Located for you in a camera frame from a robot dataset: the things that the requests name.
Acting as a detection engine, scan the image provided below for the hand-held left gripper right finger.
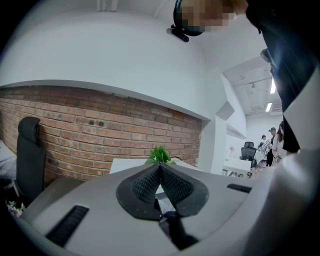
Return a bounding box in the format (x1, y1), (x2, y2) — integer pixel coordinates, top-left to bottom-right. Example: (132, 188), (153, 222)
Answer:
(159, 163), (210, 218)

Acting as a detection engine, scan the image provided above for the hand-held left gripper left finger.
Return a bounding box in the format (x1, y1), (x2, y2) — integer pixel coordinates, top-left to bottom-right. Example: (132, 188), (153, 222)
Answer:
(115, 163), (163, 221)

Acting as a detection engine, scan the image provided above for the green leafy plant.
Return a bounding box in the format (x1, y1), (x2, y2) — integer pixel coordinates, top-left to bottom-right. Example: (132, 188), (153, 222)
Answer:
(144, 145), (177, 166)

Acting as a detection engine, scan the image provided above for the white desk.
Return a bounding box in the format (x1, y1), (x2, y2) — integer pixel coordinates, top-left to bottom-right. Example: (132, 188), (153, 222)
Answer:
(222, 158), (254, 179)

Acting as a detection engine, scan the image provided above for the black office chair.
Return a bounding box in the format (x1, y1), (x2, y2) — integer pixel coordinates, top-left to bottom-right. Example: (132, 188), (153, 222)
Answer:
(239, 141), (259, 169)
(15, 116), (47, 201)

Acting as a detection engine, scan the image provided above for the white flower bouquet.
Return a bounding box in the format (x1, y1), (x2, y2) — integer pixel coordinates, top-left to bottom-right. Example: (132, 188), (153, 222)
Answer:
(6, 200), (26, 218)

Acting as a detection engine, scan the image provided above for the white checked cloth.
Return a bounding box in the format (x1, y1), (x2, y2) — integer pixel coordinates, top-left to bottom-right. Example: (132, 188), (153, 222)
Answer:
(0, 139), (20, 181)

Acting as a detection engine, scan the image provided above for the person's face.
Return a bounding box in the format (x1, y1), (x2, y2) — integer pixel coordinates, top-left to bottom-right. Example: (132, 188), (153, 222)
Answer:
(173, 0), (249, 37)

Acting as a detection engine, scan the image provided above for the person's black striped shirt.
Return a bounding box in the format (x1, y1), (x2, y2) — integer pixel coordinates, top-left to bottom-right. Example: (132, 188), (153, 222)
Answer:
(246, 0), (320, 154)

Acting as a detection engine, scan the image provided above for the black head-mounted camera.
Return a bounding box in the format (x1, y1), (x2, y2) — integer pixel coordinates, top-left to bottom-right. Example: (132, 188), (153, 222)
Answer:
(166, 23), (190, 44)

